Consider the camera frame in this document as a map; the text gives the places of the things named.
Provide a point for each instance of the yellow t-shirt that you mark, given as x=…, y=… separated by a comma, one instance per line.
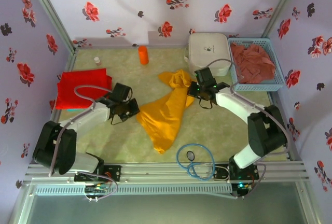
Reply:
x=166, y=120

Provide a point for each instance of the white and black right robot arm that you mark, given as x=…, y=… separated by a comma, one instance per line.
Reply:
x=233, y=102

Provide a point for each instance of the white zip case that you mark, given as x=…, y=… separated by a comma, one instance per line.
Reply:
x=207, y=45

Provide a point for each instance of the red folded t-shirt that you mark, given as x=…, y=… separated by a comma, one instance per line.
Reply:
x=77, y=78

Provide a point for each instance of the small white bottle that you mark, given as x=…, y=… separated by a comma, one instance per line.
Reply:
x=97, y=61

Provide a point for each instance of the orange cylinder bottle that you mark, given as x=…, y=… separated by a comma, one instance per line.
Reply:
x=143, y=55

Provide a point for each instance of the dusty pink crumpled t-shirt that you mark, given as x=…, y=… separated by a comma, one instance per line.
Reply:
x=251, y=63

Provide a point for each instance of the blue stethoscope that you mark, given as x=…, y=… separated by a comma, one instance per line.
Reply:
x=211, y=156

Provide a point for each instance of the light blue plastic basket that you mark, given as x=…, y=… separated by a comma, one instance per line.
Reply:
x=277, y=66

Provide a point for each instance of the green circuit board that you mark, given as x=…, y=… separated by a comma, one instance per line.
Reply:
x=96, y=189

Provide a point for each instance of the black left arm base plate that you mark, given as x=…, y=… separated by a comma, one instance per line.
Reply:
x=114, y=173

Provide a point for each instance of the aluminium frame rail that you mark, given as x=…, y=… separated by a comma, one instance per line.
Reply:
x=155, y=172

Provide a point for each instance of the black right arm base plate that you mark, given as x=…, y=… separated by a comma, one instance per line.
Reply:
x=220, y=173

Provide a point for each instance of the aluminium corner post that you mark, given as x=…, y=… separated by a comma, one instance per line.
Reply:
x=49, y=11
x=281, y=3

